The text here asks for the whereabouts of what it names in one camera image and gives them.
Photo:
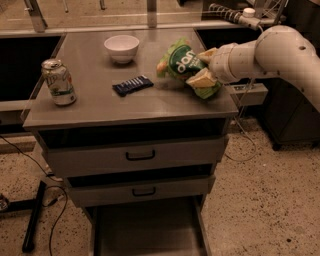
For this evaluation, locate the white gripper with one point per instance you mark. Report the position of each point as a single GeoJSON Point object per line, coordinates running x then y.
{"type": "Point", "coordinates": [220, 65]}

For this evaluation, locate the green rice chip bag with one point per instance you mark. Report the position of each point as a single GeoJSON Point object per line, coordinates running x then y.
{"type": "Point", "coordinates": [180, 62]}

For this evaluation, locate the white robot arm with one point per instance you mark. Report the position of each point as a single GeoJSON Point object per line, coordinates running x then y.
{"type": "Point", "coordinates": [279, 52]}

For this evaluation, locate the grey drawer cabinet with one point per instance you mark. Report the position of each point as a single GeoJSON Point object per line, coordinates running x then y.
{"type": "Point", "coordinates": [101, 117]}

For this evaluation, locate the top grey drawer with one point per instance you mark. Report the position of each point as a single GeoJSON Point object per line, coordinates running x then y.
{"type": "Point", "coordinates": [125, 157]}

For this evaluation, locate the grey drawer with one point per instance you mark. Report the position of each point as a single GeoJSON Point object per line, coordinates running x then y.
{"type": "Point", "coordinates": [141, 191]}
{"type": "Point", "coordinates": [166, 227]}
{"type": "Point", "coordinates": [125, 157]}

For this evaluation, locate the bottom grey drawer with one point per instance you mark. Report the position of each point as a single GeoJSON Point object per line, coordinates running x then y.
{"type": "Point", "coordinates": [166, 227]}

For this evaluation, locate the middle grey drawer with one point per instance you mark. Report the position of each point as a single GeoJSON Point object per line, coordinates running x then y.
{"type": "Point", "coordinates": [141, 191]}

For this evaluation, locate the white power strip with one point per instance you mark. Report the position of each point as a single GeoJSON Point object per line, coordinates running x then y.
{"type": "Point", "coordinates": [246, 17]}

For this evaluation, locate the white ceramic bowl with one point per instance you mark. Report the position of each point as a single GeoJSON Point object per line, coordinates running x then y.
{"type": "Point", "coordinates": [122, 48]}

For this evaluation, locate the dark blue snack bar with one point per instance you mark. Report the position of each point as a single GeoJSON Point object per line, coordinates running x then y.
{"type": "Point", "coordinates": [132, 85]}

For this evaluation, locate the dark cabinet at right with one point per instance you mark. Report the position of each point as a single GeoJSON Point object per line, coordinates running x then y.
{"type": "Point", "coordinates": [286, 114]}

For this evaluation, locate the green white soda can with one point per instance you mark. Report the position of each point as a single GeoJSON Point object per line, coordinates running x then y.
{"type": "Point", "coordinates": [59, 82]}

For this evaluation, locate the black floor stand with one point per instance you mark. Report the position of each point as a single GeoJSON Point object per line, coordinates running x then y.
{"type": "Point", "coordinates": [34, 206]}

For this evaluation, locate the grey metal bracket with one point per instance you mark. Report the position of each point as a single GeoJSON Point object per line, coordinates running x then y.
{"type": "Point", "coordinates": [244, 95]}

